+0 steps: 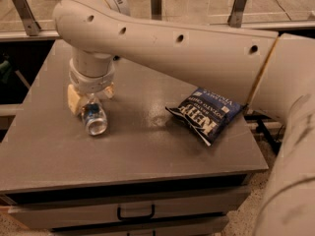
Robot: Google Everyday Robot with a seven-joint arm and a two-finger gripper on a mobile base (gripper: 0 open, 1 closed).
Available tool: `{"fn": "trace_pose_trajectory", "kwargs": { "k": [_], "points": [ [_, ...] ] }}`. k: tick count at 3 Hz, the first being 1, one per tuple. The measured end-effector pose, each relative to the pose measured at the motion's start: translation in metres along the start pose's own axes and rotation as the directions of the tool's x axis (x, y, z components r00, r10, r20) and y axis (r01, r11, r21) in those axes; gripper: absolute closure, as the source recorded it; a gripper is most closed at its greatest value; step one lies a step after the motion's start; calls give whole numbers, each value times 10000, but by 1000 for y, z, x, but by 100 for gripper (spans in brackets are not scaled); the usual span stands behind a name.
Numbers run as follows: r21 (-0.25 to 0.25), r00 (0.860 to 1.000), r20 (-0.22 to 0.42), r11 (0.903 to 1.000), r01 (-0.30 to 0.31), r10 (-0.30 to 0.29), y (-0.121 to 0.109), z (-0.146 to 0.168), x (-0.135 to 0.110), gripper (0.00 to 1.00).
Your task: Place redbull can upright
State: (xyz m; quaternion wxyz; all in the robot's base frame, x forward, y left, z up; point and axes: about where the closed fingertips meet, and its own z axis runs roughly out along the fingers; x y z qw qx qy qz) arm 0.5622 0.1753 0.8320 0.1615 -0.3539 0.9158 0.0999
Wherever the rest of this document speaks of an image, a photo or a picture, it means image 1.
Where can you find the black stand leg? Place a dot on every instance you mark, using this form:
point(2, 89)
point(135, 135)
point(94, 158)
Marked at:
point(275, 145)

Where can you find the grey lower drawer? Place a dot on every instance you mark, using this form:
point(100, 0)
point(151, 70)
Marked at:
point(188, 226)

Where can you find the left metal railing bracket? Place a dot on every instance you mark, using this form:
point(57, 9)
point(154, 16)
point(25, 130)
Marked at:
point(31, 26)

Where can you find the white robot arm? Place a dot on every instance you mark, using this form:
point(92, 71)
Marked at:
point(271, 73)

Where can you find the silver blue redbull can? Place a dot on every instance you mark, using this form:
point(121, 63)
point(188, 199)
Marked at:
point(94, 117)

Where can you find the grey drawer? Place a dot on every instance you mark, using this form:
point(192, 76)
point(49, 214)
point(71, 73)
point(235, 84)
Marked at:
point(188, 226)
point(99, 211)

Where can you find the metal railing bracket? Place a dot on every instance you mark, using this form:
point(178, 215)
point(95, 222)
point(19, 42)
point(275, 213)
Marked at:
point(156, 9)
point(236, 15)
point(31, 26)

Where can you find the grey top drawer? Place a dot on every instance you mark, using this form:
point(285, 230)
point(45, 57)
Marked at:
point(99, 211)

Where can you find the green object at left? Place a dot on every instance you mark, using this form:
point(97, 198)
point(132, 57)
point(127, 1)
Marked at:
point(5, 72)

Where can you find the middle metal railing bracket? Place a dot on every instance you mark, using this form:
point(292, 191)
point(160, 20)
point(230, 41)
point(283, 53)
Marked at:
point(156, 9)

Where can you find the right metal railing bracket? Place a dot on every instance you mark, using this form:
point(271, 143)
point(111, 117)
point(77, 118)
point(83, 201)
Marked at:
point(236, 15)

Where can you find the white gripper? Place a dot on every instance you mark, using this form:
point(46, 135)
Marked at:
point(92, 82)

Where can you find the black drawer handle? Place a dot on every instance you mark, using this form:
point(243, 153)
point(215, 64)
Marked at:
point(125, 213)

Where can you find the blue kettle chips bag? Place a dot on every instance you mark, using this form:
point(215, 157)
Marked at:
point(206, 113)

